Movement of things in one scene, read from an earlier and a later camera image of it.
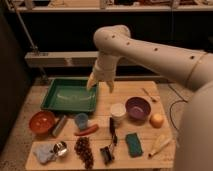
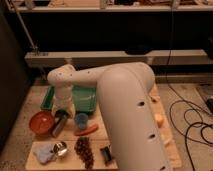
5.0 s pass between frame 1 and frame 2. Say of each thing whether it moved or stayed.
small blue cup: stayed
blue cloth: stayed
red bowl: stayed
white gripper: moved
